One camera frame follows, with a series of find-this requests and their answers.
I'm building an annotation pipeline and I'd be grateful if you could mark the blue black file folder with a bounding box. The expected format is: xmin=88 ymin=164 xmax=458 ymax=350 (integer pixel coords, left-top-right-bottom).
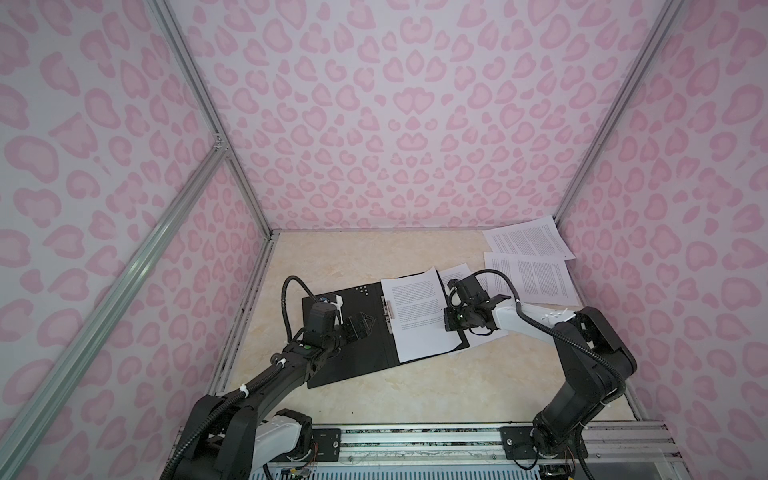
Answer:
xmin=302 ymin=281 xmax=469 ymax=389

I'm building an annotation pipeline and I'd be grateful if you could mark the printed paper sheet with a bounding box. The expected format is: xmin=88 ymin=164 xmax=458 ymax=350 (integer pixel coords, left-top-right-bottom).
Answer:
xmin=381 ymin=268 xmax=462 ymax=363
xmin=437 ymin=262 xmax=511 ymax=355

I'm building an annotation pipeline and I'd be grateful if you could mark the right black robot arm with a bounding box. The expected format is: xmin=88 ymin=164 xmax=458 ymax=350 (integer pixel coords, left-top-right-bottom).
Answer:
xmin=444 ymin=274 xmax=637 ymax=458

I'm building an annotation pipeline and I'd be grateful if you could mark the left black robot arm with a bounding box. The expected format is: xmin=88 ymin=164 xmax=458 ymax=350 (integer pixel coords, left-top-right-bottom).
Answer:
xmin=160 ymin=300 xmax=376 ymax=479

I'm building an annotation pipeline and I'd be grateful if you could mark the metal folder clip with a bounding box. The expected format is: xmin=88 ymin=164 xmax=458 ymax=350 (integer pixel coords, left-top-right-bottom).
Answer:
xmin=381 ymin=296 xmax=393 ymax=335

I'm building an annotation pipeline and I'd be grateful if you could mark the printed paper sheet far corner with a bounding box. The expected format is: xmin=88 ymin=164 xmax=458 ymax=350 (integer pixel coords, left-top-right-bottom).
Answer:
xmin=483 ymin=216 xmax=575 ymax=260

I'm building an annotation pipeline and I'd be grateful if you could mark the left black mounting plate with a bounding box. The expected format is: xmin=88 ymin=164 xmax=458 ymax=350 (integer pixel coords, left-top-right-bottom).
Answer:
xmin=298 ymin=428 xmax=341 ymax=463

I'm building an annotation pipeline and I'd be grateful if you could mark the black mounting plate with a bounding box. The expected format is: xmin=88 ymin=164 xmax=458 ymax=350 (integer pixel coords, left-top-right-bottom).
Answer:
xmin=298 ymin=428 xmax=341 ymax=463
xmin=499 ymin=425 xmax=589 ymax=463

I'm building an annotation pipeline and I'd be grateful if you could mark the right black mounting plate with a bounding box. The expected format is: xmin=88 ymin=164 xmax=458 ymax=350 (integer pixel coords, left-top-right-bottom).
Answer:
xmin=499 ymin=425 xmax=589 ymax=463

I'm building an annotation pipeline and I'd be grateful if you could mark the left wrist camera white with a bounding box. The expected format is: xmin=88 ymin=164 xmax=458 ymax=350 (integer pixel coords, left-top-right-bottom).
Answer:
xmin=328 ymin=294 xmax=343 ymax=323

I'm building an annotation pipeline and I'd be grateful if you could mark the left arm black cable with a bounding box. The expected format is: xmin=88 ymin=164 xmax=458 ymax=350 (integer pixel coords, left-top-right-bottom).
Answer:
xmin=280 ymin=275 xmax=318 ymax=343

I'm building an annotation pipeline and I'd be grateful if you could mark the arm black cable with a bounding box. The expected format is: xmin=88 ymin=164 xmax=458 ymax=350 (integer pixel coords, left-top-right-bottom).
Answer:
xmin=455 ymin=268 xmax=628 ymax=403
xmin=280 ymin=275 xmax=318 ymax=343

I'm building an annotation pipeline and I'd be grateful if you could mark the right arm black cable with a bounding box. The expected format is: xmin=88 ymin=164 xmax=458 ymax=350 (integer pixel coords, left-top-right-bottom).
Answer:
xmin=455 ymin=268 xmax=628 ymax=403

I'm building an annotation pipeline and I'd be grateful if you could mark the printed paper sheet right wall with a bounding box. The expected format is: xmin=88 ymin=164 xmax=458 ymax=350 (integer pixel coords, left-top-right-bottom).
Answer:
xmin=484 ymin=252 xmax=580 ymax=306

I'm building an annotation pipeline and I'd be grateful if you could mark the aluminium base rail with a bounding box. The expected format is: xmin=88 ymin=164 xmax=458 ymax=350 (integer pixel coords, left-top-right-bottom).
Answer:
xmin=161 ymin=421 xmax=691 ymax=480

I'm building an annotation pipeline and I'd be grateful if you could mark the aluminium frame post back left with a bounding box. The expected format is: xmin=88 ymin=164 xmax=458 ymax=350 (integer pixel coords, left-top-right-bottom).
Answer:
xmin=146 ymin=0 xmax=273 ymax=240

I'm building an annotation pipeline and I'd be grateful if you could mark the aluminium frame post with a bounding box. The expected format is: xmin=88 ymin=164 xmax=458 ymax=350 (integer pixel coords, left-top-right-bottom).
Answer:
xmin=554 ymin=0 xmax=688 ymax=229
xmin=146 ymin=0 xmax=273 ymax=240

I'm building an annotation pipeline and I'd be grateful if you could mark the aluminium frame strut diagonal left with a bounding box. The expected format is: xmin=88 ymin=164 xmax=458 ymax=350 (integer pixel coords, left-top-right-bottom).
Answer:
xmin=1 ymin=146 xmax=228 ymax=479

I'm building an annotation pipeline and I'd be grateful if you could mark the aluminium frame post back right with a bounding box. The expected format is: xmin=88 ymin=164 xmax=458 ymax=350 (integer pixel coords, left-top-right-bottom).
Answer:
xmin=554 ymin=0 xmax=688 ymax=229

